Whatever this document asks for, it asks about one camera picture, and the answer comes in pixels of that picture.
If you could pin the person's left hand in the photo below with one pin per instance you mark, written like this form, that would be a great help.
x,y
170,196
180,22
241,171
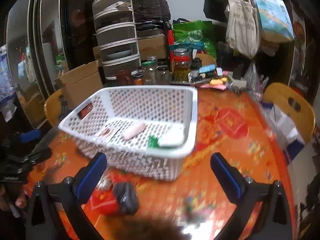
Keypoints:
x,y
18,198

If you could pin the black bag on shelf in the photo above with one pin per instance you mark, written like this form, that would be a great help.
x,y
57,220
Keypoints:
x,y
146,10

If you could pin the beige canvas tote bag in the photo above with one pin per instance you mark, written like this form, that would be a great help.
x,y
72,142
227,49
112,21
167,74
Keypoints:
x,y
242,33

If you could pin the green shopping bag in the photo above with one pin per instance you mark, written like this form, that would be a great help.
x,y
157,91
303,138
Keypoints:
x,y
200,33

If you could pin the blue printed hanging bag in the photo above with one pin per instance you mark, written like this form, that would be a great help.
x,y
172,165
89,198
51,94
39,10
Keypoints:
x,y
275,21

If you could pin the green foil packet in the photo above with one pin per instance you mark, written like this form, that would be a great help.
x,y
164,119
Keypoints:
x,y
153,142

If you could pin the black mesh pouch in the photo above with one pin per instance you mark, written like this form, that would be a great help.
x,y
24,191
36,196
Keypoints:
x,y
126,197

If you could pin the empty glass jar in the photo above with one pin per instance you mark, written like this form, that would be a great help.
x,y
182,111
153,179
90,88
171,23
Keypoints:
x,y
162,75

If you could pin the white red snack packet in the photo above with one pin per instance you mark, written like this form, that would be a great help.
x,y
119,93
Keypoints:
x,y
107,133

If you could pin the clear plastic bottle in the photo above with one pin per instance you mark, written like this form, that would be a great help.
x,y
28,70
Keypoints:
x,y
133,131

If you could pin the grey stacked drawer tower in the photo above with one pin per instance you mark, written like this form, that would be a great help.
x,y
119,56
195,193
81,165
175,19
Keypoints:
x,y
115,30

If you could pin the red lid pickle jar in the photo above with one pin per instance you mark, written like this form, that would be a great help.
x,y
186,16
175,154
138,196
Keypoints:
x,y
181,64

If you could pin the green lid glass jar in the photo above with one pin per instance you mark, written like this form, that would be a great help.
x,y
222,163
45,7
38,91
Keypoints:
x,y
149,72

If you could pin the left wooden chair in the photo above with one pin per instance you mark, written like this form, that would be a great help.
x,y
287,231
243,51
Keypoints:
x,y
52,107

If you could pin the white perforated plastic basket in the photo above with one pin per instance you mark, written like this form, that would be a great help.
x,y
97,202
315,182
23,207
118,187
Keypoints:
x,y
145,130

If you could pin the right wooden chair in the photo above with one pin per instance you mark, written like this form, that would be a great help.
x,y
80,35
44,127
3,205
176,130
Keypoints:
x,y
294,105

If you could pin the small black lid bottle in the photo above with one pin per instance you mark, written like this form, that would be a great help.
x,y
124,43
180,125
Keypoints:
x,y
194,67

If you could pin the white towel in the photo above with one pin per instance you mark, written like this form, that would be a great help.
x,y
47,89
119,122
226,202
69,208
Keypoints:
x,y
172,138

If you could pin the blue tissue pack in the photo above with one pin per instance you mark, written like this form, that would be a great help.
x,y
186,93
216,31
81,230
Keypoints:
x,y
208,68

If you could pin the small orange jar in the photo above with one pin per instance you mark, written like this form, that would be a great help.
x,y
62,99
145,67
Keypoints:
x,y
138,79

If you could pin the brown plastic mug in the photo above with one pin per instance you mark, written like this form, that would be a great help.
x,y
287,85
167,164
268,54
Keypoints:
x,y
124,78

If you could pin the wooden chair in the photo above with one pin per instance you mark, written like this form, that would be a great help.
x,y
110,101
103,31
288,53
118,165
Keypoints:
x,y
294,105
52,107

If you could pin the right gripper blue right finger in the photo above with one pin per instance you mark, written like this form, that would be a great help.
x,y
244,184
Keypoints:
x,y
230,179

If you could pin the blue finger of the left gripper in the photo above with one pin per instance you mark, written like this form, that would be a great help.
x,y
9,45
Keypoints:
x,y
30,136
38,157

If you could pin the brown cardboard box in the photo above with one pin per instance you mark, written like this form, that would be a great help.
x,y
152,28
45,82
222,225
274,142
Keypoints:
x,y
80,83

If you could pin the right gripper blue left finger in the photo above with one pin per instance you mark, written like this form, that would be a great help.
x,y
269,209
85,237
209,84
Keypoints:
x,y
88,177

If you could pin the red floral tablecloth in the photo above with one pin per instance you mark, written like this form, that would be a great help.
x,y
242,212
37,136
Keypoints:
x,y
227,123

